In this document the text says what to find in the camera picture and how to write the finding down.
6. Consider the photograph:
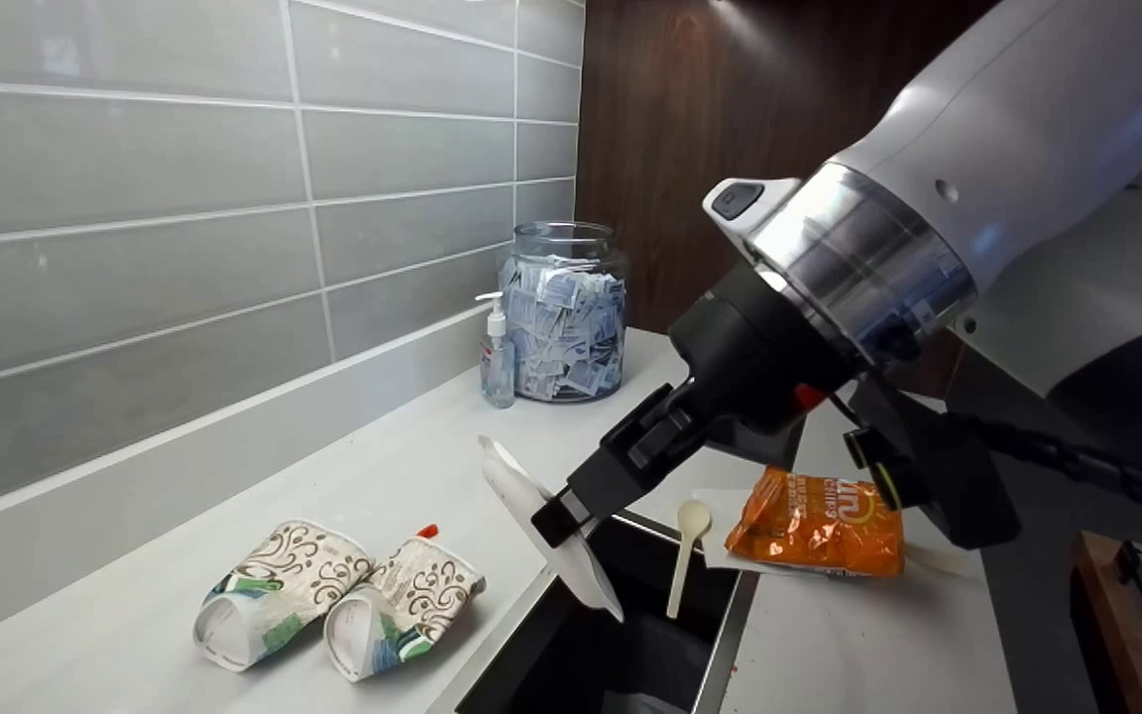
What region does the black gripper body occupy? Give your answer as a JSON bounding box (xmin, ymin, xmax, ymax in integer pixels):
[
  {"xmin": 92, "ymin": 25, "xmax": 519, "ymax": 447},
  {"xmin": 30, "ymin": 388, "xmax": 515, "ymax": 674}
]
[{"xmin": 665, "ymin": 262, "xmax": 865, "ymax": 469}]

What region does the round white plate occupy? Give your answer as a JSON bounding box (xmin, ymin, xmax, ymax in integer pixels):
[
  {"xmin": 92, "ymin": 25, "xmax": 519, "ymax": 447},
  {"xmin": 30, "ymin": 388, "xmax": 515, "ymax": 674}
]
[{"xmin": 476, "ymin": 432, "xmax": 632, "ymax": 628}]

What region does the white plastic spoon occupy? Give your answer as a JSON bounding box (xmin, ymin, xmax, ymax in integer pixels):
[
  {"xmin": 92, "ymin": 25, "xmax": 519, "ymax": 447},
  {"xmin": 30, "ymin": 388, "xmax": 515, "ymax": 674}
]
[{"xmin": 663, "ymin": 493, "xmax": 720, "ymax": 628}]

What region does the glass jar with packets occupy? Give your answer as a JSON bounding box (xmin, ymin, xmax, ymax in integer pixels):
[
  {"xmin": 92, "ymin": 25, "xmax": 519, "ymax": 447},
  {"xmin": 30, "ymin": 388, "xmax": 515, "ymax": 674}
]
[{"xmin": 500, "ymin": 218, "xmax": 632, "ymax": 404}]

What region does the clear sanitizer pump bottle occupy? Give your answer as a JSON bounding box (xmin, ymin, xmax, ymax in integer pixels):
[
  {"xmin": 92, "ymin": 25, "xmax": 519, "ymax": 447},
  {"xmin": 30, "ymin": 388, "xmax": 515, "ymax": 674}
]
[{"xmin": 472, "ymin": 291, "xmax": 525, "ymax": 412}]

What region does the orange Sun Chips bag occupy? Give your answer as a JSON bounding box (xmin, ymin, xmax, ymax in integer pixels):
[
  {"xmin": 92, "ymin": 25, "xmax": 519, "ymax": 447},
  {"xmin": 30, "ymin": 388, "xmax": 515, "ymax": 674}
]
[{"xmin": 721, "ymin": 464, "xmax": 909, "ymax": 583}]

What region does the black sink basin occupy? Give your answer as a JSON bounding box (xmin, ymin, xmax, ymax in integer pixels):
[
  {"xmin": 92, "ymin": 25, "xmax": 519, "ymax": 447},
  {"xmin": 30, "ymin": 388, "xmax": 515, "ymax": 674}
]
[{"xmin": 427, "ymin": 507, "xmax": 762, "ymax": 714}]

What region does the dark wood cabinet panel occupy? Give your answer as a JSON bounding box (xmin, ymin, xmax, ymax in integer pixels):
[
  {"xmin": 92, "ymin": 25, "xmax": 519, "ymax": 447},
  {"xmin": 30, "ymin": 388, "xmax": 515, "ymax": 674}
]
[{"xmin": 574, "ymin": 0, "xmax": 1001, "ymax": 337}]

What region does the right patterned snack bag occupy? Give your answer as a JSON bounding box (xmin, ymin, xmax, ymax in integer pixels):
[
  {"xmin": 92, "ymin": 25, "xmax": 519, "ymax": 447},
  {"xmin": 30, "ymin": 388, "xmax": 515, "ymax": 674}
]
[{"xmin": 318, "ymin": 533, "xmax": 487, "ymax": 687}]

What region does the crushed patterned paper cup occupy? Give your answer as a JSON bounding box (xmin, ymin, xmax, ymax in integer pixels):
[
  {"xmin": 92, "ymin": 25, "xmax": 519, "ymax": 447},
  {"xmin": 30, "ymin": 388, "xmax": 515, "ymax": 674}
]
[{"xmin": 192, "ymin": 518, "xmax": 376, "ymax": 679}]

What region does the brown wooden board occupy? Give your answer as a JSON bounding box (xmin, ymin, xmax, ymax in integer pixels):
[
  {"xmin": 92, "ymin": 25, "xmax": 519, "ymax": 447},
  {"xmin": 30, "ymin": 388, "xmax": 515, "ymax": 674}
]
[{"xmin": 1067, "ymin": 529, "xmax": 1142, "ymax": 714}]

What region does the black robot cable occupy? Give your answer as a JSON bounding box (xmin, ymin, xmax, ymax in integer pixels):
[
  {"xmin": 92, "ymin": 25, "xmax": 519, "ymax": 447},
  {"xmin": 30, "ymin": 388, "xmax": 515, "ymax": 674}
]
[{"xmin": 965, "ymin": 404, "xmax": 1142, "ymax": 529}]

